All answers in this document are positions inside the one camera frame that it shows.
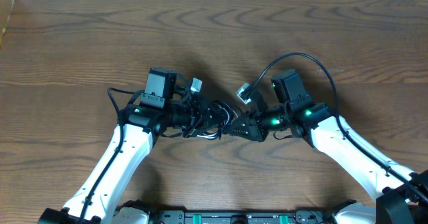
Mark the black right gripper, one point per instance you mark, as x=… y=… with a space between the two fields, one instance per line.
x=252 y=126

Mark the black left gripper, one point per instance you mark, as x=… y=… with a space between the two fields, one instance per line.
x=202 y=108

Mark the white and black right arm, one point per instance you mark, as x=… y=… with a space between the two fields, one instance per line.
x=400 y=194

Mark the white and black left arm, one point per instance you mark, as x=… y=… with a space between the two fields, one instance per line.
x=140 y=123

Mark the brown cardboard panel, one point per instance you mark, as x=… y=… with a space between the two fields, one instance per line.
x=6 y=7

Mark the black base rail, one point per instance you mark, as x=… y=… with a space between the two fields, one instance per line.
x=234 y=217

